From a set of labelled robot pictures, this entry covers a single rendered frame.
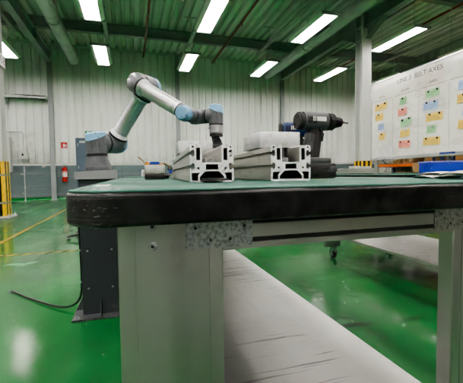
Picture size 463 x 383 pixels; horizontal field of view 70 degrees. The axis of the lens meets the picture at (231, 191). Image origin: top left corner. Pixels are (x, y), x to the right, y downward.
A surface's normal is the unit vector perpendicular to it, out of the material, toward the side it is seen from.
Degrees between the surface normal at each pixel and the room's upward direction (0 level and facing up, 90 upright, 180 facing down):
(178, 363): 90
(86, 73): 90
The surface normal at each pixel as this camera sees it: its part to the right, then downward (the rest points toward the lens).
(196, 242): 0.29, 0.04
